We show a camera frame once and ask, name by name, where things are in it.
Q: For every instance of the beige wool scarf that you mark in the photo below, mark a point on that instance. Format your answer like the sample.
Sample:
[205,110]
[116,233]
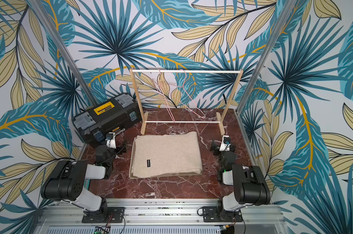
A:
[167,155]

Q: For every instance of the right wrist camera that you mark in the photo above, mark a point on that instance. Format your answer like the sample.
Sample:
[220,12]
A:
[226,140]

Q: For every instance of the aluminium frame post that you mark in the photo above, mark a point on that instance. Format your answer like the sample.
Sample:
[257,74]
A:
[286,12]
[60,45]

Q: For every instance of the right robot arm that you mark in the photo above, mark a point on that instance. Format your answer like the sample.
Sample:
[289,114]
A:
[248,182]

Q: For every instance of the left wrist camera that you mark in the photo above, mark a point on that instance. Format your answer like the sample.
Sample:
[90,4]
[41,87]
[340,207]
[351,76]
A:
[110,136]

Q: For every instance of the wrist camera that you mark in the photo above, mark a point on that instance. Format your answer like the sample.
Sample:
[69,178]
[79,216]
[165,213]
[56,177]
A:
[110,136]
[226,140]

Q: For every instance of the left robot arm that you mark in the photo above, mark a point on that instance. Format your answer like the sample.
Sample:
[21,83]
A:
[66,181]

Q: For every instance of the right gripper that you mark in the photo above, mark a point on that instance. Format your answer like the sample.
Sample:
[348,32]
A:
[221,147]

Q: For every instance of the black yellow toolbox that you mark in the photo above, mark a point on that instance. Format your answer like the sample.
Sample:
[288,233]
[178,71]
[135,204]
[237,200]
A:
[114,115]

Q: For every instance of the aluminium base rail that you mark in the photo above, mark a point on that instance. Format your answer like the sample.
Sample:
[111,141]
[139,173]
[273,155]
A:
[164,216]

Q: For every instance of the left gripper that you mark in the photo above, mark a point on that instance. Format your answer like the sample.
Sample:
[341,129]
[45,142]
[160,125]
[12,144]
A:
[118,147]

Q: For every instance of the right aluminium frame post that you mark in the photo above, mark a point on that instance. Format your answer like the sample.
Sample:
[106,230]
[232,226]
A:
[286,12]

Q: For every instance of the left aluminium frame post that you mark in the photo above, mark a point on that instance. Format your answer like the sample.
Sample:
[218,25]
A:
[60,45]

